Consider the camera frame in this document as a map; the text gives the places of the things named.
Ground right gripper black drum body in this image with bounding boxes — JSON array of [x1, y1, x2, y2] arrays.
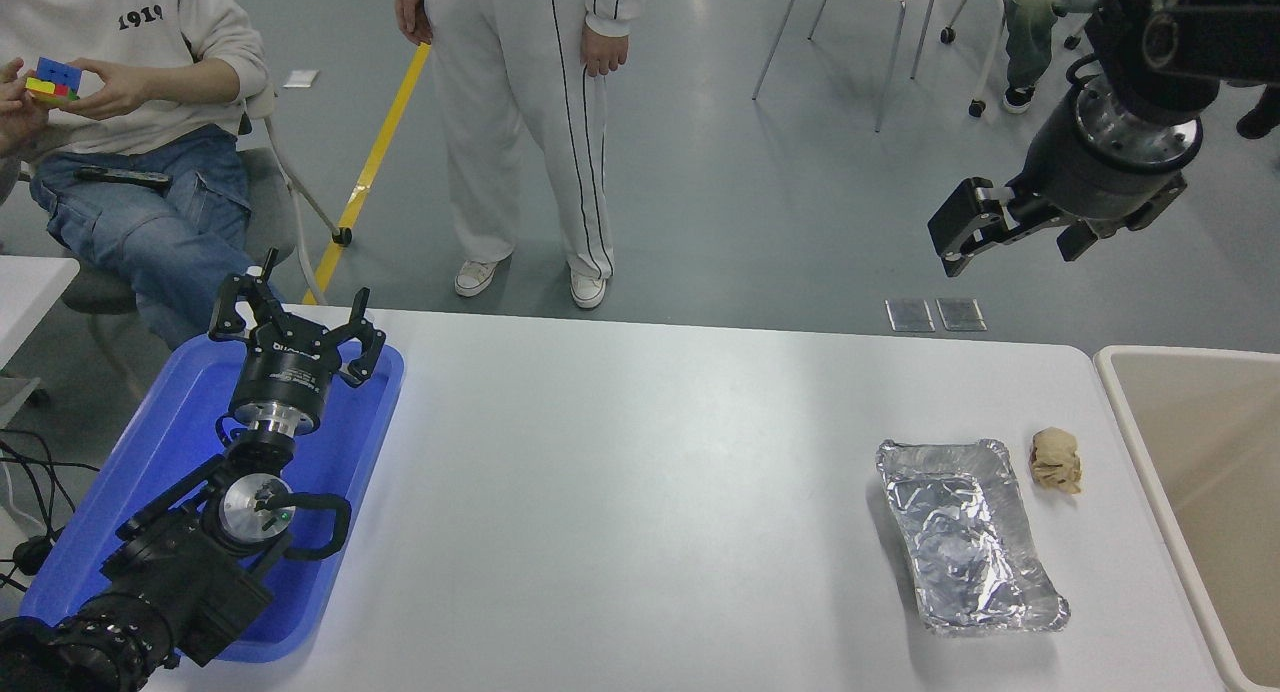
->
[[1012, 100, 1193, 228]]

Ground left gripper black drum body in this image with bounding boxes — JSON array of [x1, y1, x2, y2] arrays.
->
[[231, 324, 347, 425]]

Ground colourful puzzle cube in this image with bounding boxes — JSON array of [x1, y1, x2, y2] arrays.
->
[[24, 56, 84, 104]]

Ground silver foil tray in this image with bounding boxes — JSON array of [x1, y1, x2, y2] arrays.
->
[[876, 437, 1071, 636]]

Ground seated person's left hand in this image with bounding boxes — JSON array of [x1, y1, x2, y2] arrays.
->
[[55, 58, 153, 122]]

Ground seated person's right hand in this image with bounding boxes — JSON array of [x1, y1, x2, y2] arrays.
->
[[0, 57, 51, 159]]

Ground standing person's right hand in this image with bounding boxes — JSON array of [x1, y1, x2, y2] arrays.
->
[[394, 0, 435, 47]]

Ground standing person's left hand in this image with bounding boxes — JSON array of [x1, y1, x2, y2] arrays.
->
[[581, 27, 632, 79]]

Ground office chair with castors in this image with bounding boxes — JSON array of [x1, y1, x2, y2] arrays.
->
[[940, 0, 1091, 119]]

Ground blue plastic tray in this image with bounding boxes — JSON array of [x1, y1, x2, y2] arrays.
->
[[20, 332, 406, 665]]

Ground black flat handset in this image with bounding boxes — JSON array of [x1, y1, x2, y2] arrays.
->
[[75, 165, 173, 191]]

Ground crumpled tan paper ball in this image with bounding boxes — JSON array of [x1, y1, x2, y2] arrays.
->
[[1029, 427, 1084, 495]]

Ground small white table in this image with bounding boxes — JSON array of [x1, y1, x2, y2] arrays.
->
[[0, 255, 81, 429]]

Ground large pale bin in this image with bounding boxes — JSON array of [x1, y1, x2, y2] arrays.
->
[[1093, 345, 1280, 692]]

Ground standing person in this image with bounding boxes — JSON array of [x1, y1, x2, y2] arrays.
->
[[395, 0, 656, 310]]

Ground seated person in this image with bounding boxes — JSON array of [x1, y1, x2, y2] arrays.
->
[[0, 0, 276, 351]]

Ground black cables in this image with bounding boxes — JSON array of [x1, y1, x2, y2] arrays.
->
[[0, 430, 101, 593]]

